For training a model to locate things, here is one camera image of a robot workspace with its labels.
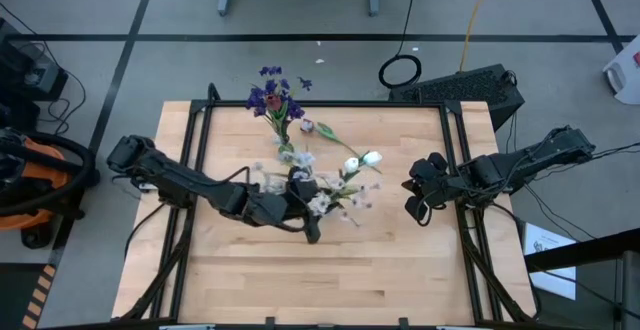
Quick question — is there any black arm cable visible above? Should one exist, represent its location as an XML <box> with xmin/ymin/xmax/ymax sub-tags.
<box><xmin>592</xmin><ymin>140</ymin><xmax>640</xmax><ymax>164</ymax></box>

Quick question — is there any yellow cable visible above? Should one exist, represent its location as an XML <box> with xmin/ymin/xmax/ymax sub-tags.
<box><xmin>458</xmin><ymin>0</ymin><xmax>496</xmax><ymax>73</ymax></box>

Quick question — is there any printed paper sheet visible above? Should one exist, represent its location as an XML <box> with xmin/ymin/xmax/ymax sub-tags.
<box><xmin>522</xmin><ymin>222</ymin><xmax>578</xmax><ymax>302</ymax></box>

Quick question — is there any orange black shop vacuum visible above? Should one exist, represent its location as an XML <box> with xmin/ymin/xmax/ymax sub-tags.
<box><xmin>0</xmin><ymin>127</ymin><xmax>101</xmax><ymax>251</ymax></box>

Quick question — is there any white plastic housing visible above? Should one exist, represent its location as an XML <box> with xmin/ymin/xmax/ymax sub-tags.
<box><xmin>602</xmin><ymin>33</ymin><xmax>640</xmax><ymax>106</ymax></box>

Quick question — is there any grey metal post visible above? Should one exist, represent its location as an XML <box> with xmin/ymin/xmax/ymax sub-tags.
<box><xmin>617</xmin><ymin>252</ymin><xmax>640</xmax><ymax>330</ymax></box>

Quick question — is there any red artificial tulip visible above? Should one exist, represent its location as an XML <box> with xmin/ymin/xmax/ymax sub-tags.
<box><xmin>299</xmin><ymin>118</ymin><xmax>361</xmax><ymax>156</ymax></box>
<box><xmin>264</xmin><ymin>93</ymin><xmax>294</xmax><ymax>141</ymax></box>

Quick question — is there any black metal beam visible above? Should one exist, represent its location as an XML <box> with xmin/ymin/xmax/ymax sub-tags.
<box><xmin>523</xmin><ymin>227</ymin><xmax>640</xmax><ymax>274</ymax></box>

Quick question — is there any white artificial flower spray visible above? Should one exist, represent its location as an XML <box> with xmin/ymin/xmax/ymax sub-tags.
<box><xmin>252</xmin><ymin>149</ymin><xmax>319</xmax><ymax>196</ymax></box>
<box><xmin>307</xmin><ymin>172</ymin><xmax>384</xmax><ymax>229</ymax></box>

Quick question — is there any black perforated computer tower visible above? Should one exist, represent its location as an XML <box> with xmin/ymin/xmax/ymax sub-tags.
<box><xmin>388</xmin><ymin>63</ymin><xmax>526</xmax><ymax>132</ymax></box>

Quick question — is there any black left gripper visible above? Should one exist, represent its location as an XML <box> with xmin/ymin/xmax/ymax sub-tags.
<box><xmin>248</xmin><ymin>166</ymin><xmax>323</xmax><ymax>245</ymax></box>

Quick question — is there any green glass vase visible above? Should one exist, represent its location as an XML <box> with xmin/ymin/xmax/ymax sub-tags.
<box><xmin>273</xmin><ymin>119</ymin><xmax>296</xmax><ymax>155</ymax></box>

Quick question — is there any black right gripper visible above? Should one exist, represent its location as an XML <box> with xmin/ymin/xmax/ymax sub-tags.
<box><xmin>402</xmin><ymin>152</ymin><xmax>471</xmax><ymax>227</ymax></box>

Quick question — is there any black equipment box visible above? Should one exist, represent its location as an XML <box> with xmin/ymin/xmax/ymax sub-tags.
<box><xmin>0</xmin><ymin>17</ymin><xmax>70</xmax><ymax>131</ymax></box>

